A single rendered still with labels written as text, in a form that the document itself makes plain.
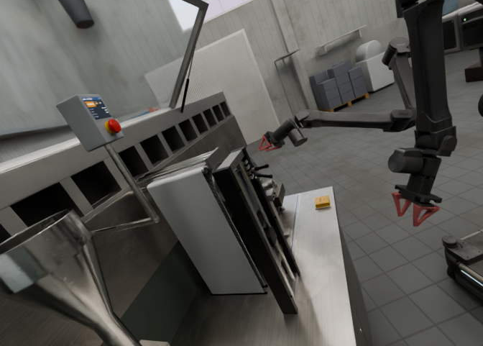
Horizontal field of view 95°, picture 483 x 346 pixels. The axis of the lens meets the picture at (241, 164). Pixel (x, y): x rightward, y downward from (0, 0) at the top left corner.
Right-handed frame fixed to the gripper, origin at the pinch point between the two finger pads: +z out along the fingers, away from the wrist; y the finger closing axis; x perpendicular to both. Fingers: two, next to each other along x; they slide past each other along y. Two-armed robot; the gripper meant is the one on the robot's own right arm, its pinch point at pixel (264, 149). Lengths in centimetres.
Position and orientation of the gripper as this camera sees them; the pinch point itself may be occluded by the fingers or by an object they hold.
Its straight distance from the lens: 110.0
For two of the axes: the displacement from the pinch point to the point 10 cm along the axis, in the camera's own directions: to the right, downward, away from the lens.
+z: -6.2, 5.7, 5.4
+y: 6.7, 0.1, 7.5
